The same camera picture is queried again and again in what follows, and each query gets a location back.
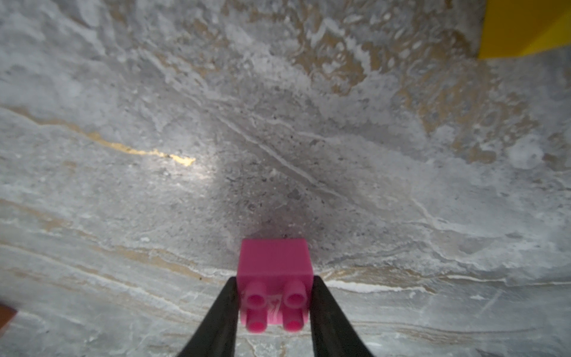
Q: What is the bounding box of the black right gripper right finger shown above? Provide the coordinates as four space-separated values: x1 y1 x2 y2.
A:
309 276 373 357

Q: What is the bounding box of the brown square lego brick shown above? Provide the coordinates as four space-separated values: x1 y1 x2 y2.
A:
0 304 18 334

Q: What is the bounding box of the pink square lego brick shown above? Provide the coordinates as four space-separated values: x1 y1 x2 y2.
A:
236 238 314 333

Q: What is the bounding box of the yellow lego brick near arm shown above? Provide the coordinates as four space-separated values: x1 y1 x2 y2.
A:
478 0 570 60

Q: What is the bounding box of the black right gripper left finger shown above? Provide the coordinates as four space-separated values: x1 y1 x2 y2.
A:
177 277 240 357

